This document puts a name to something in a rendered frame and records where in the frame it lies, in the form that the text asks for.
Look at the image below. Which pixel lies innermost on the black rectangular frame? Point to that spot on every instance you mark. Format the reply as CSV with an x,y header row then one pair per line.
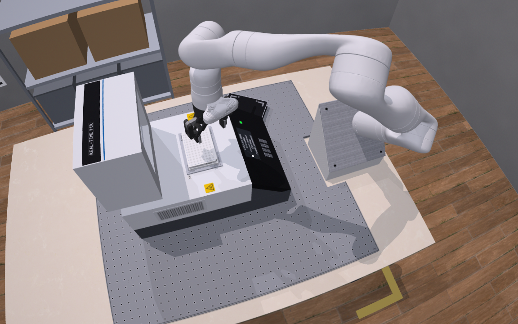
x,y
255,106

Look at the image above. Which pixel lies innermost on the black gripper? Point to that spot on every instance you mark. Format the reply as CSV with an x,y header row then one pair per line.
x,y
195,123

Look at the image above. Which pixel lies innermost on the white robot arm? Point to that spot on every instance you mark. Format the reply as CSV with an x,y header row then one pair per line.
x,y
358,78

